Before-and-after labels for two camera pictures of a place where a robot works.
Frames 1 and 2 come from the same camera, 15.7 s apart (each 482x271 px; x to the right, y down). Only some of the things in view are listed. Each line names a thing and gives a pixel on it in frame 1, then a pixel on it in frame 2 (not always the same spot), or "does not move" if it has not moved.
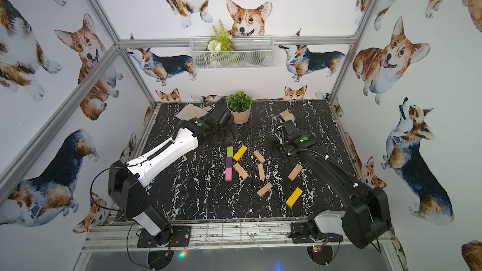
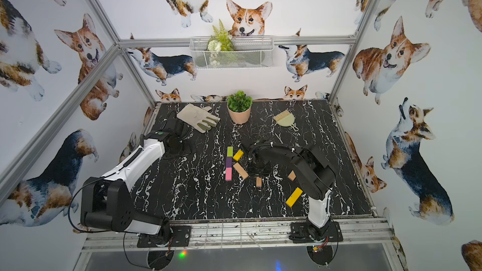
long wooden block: [240, 170] does not move
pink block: [228, 174] does not move
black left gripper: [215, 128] to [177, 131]
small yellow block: [240, 153] does not move
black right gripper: [278, 142] to [265, 171]
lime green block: [230, 152] does not move
